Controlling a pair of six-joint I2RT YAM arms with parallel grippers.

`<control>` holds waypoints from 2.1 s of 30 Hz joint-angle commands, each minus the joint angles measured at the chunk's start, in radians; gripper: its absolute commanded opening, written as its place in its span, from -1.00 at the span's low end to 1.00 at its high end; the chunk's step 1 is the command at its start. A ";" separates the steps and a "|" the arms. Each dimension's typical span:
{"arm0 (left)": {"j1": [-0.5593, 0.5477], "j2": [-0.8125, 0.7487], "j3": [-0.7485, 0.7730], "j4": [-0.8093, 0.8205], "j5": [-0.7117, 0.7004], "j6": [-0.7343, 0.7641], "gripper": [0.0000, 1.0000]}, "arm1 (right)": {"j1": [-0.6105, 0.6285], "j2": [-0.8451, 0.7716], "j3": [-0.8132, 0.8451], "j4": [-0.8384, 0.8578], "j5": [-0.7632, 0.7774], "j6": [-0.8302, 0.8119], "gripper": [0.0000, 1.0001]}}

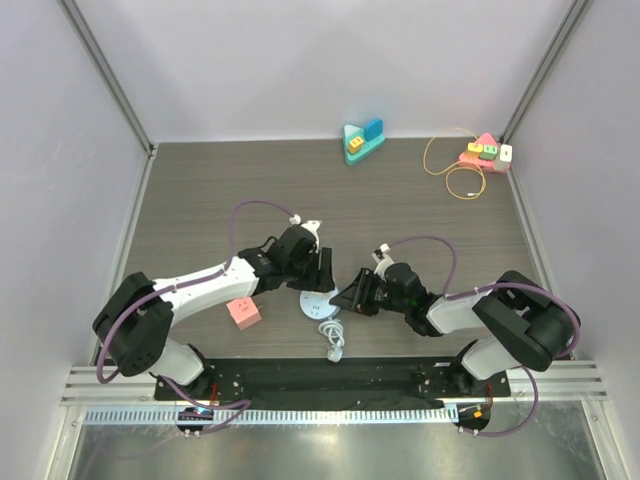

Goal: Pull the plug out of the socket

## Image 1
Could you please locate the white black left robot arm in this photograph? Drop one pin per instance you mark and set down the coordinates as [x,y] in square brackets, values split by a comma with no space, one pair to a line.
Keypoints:
[133,326]

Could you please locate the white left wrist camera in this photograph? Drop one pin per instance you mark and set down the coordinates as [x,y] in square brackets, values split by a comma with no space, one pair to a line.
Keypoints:
[313,226]

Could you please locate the blue plug adapter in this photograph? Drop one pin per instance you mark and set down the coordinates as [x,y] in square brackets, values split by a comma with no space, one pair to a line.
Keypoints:
[373,129]

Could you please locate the aluminium frame post left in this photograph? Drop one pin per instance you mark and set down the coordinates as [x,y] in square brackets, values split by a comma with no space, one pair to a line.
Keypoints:
[90,43]

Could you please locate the aluminium frame post right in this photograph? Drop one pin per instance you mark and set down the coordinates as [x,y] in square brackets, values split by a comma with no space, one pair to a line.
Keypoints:
[561,38]

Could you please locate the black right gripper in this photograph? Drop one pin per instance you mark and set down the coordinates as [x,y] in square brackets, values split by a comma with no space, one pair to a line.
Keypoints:
[370,292]

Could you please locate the pink cube socket adapter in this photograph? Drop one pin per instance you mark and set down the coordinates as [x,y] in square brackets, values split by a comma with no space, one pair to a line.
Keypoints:
[244,312]

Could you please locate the teal triangular power strip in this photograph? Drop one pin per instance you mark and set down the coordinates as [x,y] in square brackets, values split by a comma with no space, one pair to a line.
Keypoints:
[350,131]

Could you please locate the yellow charger plug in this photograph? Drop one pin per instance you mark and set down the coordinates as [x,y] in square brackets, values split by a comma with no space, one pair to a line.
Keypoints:
[474,149]

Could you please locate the pink triangular power strip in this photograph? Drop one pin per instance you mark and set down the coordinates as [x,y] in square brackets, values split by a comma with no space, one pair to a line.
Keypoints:
[494,166]

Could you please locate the white charger plug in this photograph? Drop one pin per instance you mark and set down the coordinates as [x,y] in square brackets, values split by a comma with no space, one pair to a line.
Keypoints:
[505,153]

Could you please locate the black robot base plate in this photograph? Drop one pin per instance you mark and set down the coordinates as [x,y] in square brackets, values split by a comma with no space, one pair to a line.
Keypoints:
[278,379]

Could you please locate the yellow plug adapter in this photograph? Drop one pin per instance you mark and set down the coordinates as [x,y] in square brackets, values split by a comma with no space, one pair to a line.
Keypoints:
[355,144]

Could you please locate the light blue round power strip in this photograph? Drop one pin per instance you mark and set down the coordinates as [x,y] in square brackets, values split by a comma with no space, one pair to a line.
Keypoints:
[317,305]

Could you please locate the aluminium frame rail front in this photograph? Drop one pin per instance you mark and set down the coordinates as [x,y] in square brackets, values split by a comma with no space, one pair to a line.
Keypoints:
[563,381]

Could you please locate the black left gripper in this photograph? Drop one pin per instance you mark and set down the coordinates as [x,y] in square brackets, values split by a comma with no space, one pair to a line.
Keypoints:
[322,278]

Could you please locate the green charger plug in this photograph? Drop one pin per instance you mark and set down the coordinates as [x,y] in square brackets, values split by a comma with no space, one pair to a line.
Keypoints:
[490,152]

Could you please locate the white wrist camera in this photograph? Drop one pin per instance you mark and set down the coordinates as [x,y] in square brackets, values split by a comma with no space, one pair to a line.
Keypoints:
[383,260]
[313,226]

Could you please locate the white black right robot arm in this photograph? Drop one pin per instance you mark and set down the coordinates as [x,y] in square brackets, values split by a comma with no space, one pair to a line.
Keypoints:
[529,327]

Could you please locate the aluminium frame post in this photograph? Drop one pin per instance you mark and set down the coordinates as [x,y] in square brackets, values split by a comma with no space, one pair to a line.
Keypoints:
[90,43]
[561,38]

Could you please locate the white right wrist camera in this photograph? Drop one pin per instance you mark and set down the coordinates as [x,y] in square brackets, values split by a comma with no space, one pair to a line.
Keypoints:
[383,260]

